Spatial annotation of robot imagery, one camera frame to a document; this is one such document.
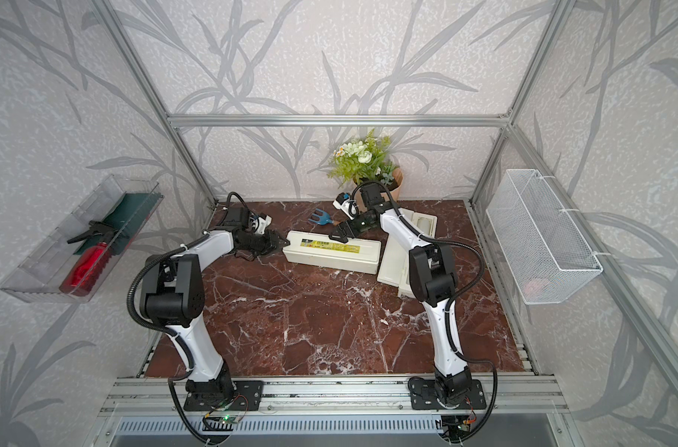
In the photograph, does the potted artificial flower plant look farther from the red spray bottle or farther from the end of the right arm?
the red spray bottle

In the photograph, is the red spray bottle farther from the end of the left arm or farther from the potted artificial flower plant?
the potted artificial flower plant

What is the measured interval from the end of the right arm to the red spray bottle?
0.57m

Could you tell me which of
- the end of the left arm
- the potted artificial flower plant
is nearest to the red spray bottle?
the end of the left arm

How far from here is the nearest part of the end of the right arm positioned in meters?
0.78

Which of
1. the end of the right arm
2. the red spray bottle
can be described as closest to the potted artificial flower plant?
the end of the right arm

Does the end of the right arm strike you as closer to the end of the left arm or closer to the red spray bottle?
the end of the left arm

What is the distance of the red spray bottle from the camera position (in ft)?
1.86
